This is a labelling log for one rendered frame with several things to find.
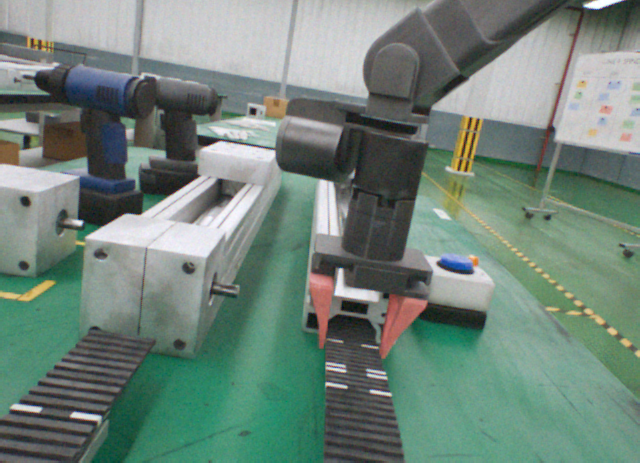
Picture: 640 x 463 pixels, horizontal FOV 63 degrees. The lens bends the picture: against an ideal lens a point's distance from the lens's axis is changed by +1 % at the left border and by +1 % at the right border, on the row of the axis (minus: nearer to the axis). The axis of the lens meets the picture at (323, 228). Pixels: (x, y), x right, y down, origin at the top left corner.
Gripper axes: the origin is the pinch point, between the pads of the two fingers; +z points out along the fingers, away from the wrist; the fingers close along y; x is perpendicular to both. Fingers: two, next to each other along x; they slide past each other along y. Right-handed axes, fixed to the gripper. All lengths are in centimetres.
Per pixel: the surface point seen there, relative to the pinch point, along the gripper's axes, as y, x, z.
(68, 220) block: 32.9, -13.3, -3.0
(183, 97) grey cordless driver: 33, -56, -17
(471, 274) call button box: -14.8, -15.5, -4.0
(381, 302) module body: -2.8, -5.3, -2.4
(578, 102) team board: -279, -567, -64
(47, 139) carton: 202, -346, 44
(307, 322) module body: 4.3, -6.6, 1.7
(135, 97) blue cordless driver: 32.1, -29.5, -16.9
